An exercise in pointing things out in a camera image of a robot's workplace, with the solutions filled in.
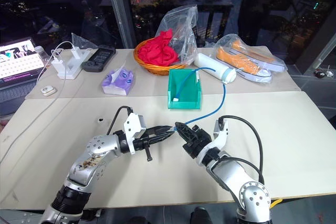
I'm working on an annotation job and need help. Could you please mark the red cloth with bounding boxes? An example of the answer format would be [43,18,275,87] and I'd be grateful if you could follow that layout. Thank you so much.
[137,28,180,67]

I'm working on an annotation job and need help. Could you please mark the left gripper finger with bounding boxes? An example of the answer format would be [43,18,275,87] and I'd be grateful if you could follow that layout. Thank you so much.
[145,125,175,135]
[146,130,176,145]

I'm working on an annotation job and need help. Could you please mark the green plastic bin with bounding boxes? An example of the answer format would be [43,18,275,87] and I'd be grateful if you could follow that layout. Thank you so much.
[167,68,203,110]

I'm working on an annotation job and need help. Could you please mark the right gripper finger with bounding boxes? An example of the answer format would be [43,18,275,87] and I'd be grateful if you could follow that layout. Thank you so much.
[174,121,197,137]
[177,129,196,145]

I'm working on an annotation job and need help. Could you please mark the white charging cable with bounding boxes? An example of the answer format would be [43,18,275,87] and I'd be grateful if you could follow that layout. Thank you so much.
[0,41,77,166]

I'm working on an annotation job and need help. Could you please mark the purple tissue pack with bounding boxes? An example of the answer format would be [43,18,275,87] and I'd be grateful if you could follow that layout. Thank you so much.
[101,60,135,97]

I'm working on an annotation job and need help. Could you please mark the white earbuds case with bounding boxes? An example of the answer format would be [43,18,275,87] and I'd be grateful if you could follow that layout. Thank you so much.
[40,85,57,96]

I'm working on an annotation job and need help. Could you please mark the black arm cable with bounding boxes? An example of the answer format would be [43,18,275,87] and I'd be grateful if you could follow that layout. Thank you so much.
[106,105,133,136]
[217,115,265,184]

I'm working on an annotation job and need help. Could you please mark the orange wicker basket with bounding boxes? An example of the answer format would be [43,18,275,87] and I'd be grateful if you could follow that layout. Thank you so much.
[133,37,190,76]

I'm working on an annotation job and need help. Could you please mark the grey window frame post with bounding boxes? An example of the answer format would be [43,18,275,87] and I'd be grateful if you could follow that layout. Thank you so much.
[104,0,138,49]

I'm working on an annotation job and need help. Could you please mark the dark rounded shape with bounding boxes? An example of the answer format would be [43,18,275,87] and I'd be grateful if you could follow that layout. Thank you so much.
[190,206,214,224]

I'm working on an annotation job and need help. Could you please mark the white charger adapter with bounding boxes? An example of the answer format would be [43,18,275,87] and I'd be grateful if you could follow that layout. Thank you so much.
[50,55,65,74]
[70,46,81,60]

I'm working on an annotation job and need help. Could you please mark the clear water bottle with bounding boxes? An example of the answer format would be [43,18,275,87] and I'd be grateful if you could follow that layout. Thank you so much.
[34,46,52,67]

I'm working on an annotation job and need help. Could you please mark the black handheld game console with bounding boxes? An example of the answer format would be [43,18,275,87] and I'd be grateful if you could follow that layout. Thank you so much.
[81,45,117,73]

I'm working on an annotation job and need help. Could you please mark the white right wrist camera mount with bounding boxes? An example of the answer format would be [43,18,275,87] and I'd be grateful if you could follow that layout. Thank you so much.
[196,119,229,167]

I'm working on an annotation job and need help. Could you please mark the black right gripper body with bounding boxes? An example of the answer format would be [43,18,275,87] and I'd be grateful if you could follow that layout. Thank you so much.
[182,124,212,160]

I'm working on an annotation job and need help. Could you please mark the clear plastic bag with items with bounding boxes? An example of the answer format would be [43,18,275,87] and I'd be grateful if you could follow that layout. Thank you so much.
[156,4,199,65]

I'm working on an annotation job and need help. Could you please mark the blue network cable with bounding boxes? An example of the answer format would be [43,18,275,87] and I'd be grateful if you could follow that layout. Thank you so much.
[172,68,228,132]

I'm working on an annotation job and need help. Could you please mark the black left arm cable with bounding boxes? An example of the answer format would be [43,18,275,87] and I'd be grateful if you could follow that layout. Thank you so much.
[106,105,133,136]

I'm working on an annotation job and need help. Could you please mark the yellow strap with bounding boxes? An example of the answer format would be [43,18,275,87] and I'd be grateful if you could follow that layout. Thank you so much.
[269,198,284,209]

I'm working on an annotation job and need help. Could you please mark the white power strip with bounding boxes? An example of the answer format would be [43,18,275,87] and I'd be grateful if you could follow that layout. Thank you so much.
[51,48,91,80]

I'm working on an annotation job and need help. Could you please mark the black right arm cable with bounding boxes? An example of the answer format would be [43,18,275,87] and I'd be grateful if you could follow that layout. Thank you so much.
[217,115,265,184]

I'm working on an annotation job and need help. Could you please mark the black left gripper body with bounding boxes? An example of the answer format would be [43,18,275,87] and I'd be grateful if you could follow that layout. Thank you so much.
[132,129,153,163]

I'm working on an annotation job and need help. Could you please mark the orange sneakers in bag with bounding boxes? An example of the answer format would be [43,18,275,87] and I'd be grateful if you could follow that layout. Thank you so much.
[212,33,287,83]

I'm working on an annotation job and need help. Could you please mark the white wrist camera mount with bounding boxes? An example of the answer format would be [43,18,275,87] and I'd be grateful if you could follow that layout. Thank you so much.
[196,119,229,167]
[123,113,148,155]

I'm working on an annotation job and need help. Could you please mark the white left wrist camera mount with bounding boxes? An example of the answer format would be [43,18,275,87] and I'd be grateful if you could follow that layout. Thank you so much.
[123,113,148,155]

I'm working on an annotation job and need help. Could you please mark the orange canvas sneaker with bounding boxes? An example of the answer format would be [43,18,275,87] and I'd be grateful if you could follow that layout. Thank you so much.
[216,46,273,83]
[230,39,286,73]

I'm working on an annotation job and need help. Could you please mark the open laptop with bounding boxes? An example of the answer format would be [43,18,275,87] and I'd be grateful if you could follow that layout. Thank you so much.
[0,37,48,116]

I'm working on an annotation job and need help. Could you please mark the white cylindrical bottle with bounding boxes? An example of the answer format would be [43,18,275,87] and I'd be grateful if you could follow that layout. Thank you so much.
[193,52,237,85]

